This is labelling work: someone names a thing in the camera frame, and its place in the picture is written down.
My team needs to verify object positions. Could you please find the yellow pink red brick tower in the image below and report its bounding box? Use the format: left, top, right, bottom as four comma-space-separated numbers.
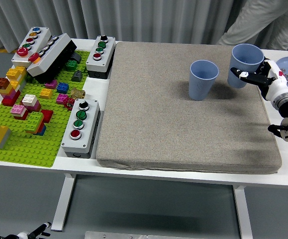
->
1, 81, 22, 107

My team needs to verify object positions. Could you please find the white table leg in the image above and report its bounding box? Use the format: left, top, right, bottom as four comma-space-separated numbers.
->
232, 185, 254, 239
51, 173, 76, 231

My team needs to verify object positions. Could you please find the yellow white lego brick stack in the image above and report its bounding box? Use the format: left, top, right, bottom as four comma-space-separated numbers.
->
6, 66, 27, 82

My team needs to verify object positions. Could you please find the tilted grey black button box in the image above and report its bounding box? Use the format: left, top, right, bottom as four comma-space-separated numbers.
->
26, 33, 78, 83

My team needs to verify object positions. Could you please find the green orange lego brick stack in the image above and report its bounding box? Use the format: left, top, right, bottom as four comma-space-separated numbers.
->
24, 112, 47, 136

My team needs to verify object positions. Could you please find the grey five-button control box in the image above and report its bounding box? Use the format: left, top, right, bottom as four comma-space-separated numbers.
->
11, 26, 52, 69

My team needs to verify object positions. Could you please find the red lego brick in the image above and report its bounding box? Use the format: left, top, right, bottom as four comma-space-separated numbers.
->
41, 110, 54, 123

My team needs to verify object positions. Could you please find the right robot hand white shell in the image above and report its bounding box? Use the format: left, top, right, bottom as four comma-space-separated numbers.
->
230, 57, 288, 102

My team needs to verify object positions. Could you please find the blue lego brick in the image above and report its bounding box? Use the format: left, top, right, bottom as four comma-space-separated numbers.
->
56, 82, 70, 94

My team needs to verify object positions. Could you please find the blue ribbed plastic cup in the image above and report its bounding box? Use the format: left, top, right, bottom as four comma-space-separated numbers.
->
227, 43, 265, 89
188, 59, 220, 101

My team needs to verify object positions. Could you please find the small yellow lego brick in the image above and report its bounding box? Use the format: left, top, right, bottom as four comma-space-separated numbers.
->
39, 88, 53, 100

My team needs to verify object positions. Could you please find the grey pleated curtain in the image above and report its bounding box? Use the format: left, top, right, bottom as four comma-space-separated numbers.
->
0, 0, 288, 54

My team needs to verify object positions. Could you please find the pink white lego brick stack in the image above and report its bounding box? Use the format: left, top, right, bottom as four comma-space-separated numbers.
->
10, 104, 29, 121

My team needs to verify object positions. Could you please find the person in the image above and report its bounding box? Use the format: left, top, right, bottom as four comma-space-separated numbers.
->
217, 0, 288, 52

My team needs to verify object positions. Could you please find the green lego baseplate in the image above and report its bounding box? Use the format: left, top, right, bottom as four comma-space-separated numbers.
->
0, 49, 91, 169

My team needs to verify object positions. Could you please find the grey button box black knob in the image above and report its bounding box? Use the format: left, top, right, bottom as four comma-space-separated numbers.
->
86, 35, 116, 80
61, 99, 101, 159

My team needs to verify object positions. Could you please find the brass valve red handle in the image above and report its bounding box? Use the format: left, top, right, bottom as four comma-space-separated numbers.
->
64, 88, 86, 109

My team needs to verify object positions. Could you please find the grey-brown fabric mat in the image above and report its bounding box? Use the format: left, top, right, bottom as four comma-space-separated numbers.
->
96, 41, 283, 174

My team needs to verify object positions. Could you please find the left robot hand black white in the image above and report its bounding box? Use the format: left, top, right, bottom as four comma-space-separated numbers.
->
0, 222, 52, 239

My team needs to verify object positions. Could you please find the white magenta lego brick stack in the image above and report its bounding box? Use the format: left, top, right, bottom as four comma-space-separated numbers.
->
21, 94, 42, 113

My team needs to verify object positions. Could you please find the dark grey sloped brick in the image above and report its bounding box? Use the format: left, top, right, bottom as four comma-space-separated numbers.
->
71, 70, 83, 82

